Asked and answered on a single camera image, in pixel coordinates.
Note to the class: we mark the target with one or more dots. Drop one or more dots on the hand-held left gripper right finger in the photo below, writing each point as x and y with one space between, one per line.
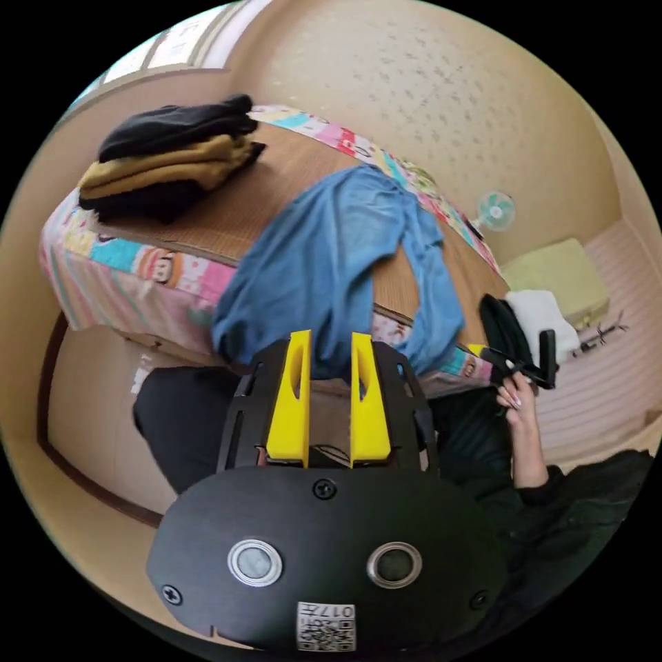
368 414

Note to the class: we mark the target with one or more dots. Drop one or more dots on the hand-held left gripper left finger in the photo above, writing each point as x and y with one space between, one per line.
289 408

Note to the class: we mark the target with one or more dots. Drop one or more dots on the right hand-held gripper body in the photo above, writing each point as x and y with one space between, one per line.
499 323

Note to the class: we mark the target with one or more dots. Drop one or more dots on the person's right forearm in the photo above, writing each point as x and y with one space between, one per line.
527 455

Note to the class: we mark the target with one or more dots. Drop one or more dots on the blue jeans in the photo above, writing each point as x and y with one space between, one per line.
315 258

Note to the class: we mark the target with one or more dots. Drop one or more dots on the person's right hand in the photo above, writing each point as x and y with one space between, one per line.
520 401

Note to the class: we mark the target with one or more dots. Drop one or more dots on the white cloth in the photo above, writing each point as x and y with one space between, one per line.
538 310

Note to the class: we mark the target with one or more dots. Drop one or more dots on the pale green cushion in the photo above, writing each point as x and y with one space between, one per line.
558 274

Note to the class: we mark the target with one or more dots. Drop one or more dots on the small green fan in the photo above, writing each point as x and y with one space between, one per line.
495 211

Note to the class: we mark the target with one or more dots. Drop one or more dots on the person's body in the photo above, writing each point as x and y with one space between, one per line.
569 527

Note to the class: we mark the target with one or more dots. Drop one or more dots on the bed with woven mat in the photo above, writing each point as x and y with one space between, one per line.
269 170

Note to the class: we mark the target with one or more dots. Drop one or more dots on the pile of clothes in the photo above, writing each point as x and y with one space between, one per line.
165 165

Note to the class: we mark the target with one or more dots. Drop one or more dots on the window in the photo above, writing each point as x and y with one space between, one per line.
170 46

